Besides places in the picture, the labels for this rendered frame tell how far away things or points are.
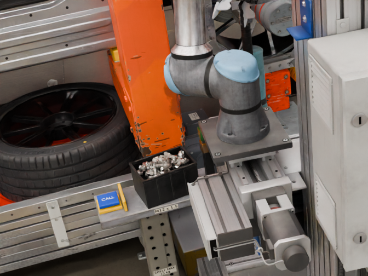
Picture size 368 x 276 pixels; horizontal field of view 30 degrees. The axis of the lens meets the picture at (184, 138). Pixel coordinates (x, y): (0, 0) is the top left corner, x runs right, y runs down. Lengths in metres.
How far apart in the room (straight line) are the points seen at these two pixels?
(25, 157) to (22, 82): 1.95
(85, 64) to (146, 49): 2.37
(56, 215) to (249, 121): 1.03
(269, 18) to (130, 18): 0.57
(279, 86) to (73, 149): 0.88
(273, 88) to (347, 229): 1.45
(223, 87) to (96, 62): 2.87
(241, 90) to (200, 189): 0.30
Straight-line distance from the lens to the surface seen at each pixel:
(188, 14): 1.86
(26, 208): 2.63
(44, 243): 2.72
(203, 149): 2.34
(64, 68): 4.67
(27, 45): 2.80
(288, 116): 3.21
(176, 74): 1.90
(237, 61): 1.84
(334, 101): 1.36
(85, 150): 2.66
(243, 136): 1.89
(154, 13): 2.27
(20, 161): 2.71
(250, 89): 1.85
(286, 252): 1.63
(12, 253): 2.74
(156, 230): 2.43
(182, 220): 2.79
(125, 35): 2.27
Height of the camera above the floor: 1.81
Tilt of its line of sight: 30 degrees down
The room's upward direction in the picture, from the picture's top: 9 degrees counter-clockwise
